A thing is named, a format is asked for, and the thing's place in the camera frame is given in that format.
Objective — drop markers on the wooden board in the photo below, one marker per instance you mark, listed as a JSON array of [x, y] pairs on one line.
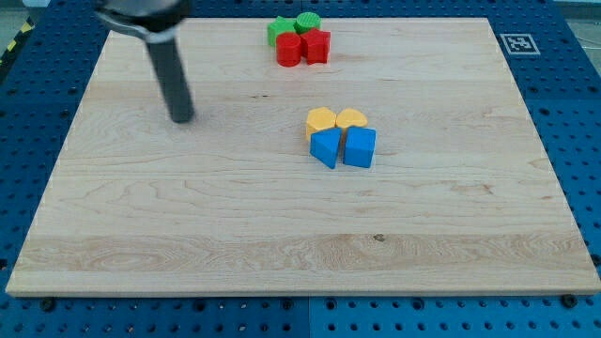
[[460, 199]]

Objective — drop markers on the black bolt left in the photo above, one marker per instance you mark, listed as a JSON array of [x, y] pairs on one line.
[[47, 305]]

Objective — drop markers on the black bolt right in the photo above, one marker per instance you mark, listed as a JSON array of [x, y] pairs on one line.
[[569, 301]]

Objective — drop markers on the red star block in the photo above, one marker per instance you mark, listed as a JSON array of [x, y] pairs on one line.
[[315, 46]]

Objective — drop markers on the red cylinder block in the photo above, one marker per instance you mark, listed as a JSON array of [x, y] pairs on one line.
[[288, 49]]

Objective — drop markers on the yellow heart block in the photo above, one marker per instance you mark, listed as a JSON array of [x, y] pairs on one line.
[[350, 117]]

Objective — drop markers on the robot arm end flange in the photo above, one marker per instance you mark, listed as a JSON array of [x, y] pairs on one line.
[[153, 21]]

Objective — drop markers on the blue cube block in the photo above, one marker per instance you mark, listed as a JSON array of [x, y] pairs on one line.
[[360, 147]]

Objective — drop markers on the green cylinder block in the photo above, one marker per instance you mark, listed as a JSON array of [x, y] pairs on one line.
[[307, 21]]

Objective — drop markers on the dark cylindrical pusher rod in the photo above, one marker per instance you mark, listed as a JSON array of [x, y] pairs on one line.
[[166, 61]]

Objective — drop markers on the blue triangle block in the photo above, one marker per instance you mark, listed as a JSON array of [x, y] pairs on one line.
[[324, 146]]

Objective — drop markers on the black bolt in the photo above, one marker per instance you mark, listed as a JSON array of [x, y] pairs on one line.
[[569, 301], [47, 305]]

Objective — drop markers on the green star block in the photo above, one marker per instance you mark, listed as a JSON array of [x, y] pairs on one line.
[[277, 27]]

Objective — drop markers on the yellow hexagon block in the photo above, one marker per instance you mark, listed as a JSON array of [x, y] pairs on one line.
[[319, 119]]

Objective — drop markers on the white fiducial marker tag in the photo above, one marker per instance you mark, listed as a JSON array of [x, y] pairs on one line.
[[519, 44]]

